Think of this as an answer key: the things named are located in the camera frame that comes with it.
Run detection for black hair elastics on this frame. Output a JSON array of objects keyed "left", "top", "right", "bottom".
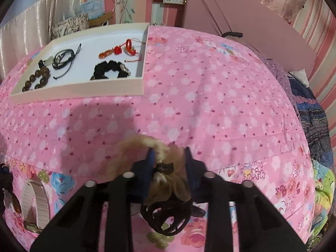
[{"left": 140, "top": 198, "right": 193, "bottom": 237}]

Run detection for white satin curtain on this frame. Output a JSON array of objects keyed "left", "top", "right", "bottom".
[{"left": 0, "top": 0, "right": 84, "bottom": 79}]

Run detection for brown wooden bead bracelet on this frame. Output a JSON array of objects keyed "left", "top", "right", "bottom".
[{"left": 22, "top": 68, "right": 51, "bottom": 92}]

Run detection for green cartoon print blanket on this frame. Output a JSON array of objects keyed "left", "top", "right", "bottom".
[{"left": 307, "top": 160, "right": 336, "bottom": 244}]

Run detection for beige band wristwatch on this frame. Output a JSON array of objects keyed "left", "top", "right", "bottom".
[{"left": 20, "top": 178, "right": 51, "bottom": 234}]

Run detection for pink headboard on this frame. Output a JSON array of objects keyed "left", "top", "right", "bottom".
[{"left": 182, "top": 0, "right": 324, "bottom": 74}]

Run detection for light blue paper bag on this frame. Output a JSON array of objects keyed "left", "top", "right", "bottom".
[{"left": 80, "top": 0, "right": 105, "bottom": 15}]

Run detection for jade pendant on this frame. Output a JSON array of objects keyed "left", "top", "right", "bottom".
[{"left": 38, "top": 56, "right": 54, "bottom": 69}]

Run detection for patterned paper gift bag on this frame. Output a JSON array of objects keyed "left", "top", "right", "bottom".
[{"left": 50, "top": 13, "right": 90, "bottom": 41}]

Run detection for black scrunchie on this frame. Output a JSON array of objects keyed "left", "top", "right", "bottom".
[{"left": 90, "top": 60, "right": 132, "bottom": 80}]

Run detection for purple cloth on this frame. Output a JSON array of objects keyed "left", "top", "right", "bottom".
[{"left": 259, "top": 58, "right": 297, "bottom": 126}]

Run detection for small cardboard box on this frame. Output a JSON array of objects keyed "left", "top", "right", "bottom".
[{"left": 88, "top": 13, "right": 116, "bottom": 27}]

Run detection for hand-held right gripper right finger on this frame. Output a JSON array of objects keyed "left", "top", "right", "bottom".
[{"left": 184, "top": 146, "right": 307, "bottom": 252}]

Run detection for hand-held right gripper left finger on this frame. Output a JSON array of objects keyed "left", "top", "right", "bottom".
[{"left": 30, "top": 150, "right": 160, "bottom": 252}]

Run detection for white pillow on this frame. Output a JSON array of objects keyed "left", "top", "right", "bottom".
[{"left": 290, "top": 70, "right": 311, "bottom": 87}]

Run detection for white shallow tray box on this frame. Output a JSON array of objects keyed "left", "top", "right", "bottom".
[{"left": 10, "top": 22, "right": 150, "bottom": 105}]

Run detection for black braided cord bracelet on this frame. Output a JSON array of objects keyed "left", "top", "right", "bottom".
[{"left": 52, "top": 43, "right": 82, "bottom": 80}]

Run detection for red ring string ornament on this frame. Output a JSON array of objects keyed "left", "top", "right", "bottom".
[{"left": 123, "top": 39, "right": 147, "bottom": 63}]

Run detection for pink floral bedsheet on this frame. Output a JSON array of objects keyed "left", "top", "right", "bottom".
[{"left": 0, "top": 22, "right": 318, "bottom": 252}]

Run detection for blonde braided hair tie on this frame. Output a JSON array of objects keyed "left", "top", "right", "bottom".
[{"left": 101, "top": 135, "right": 193, "bottom": 206}]

